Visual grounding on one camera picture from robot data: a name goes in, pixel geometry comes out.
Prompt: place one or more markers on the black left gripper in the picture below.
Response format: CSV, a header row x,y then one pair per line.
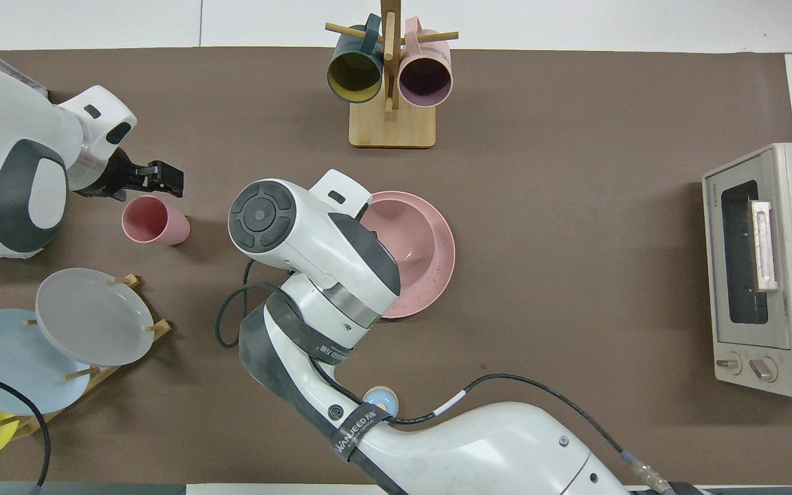
x,y
124,175

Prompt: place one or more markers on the pink bowl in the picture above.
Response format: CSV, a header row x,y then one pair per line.
x,y
406,234

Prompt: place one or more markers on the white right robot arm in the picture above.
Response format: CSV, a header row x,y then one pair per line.
x,y
341,268

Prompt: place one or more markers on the wooden plate rack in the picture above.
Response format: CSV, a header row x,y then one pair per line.
x,y
159,328

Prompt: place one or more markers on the gray plate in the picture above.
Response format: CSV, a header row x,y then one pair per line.
x,y
93,316

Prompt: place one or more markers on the dark teal mug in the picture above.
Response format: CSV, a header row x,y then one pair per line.
x,y
355,75

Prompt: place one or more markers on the wooden mug tree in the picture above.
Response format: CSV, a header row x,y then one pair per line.
x,y
392,130

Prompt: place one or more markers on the light blue plate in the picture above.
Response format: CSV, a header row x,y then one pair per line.
x,y
4,357

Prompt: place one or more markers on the pink mug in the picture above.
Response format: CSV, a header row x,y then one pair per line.
x,y
425,79

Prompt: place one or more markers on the pink plate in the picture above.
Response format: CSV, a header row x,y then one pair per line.
x,y
443,261

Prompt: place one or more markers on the small blue knobbed lid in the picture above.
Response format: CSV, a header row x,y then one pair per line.
x,y
386,399

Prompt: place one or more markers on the brown table mat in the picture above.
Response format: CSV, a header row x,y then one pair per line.
x,y
575,206

